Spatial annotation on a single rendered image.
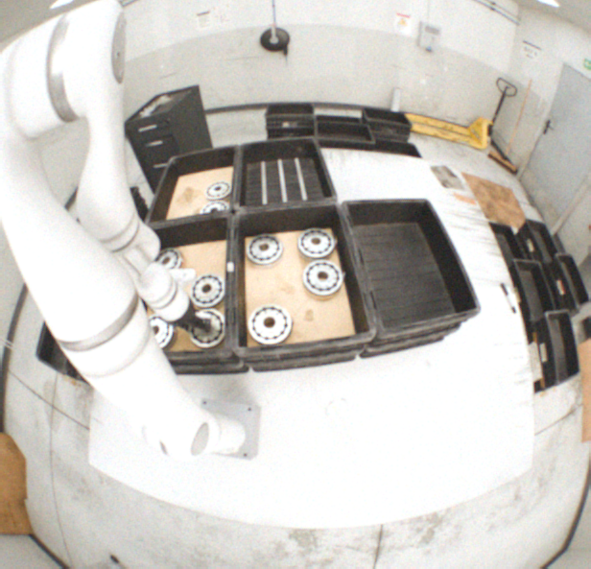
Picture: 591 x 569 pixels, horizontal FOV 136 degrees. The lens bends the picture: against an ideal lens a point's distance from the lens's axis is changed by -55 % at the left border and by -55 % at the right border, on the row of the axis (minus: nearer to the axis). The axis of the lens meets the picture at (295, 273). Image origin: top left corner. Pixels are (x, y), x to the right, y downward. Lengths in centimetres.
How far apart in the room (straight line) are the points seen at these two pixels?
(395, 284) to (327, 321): 22
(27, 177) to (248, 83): 375
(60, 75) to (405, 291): 76
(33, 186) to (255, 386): 69
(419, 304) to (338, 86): 339
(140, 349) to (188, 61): 394
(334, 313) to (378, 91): 352
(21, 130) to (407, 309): 76
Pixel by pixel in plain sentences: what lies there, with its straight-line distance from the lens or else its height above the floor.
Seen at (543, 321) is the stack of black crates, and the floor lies 55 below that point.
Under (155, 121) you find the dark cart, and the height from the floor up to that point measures 84.
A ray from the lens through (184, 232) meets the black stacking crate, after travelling 81.
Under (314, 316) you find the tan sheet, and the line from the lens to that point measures 66.
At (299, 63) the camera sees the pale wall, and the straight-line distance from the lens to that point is 372.
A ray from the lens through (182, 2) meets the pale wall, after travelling 402.
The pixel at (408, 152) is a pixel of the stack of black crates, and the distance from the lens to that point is 224.
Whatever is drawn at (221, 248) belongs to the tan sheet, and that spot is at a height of 83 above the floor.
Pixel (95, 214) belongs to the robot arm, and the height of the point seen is 131.
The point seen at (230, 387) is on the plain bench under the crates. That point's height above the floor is 70.
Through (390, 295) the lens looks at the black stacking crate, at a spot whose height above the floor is 83.
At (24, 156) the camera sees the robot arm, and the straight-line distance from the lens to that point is 21.
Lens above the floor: 144
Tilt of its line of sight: 58 degrees down
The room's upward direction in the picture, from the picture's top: 3 degrees counter-clockwise
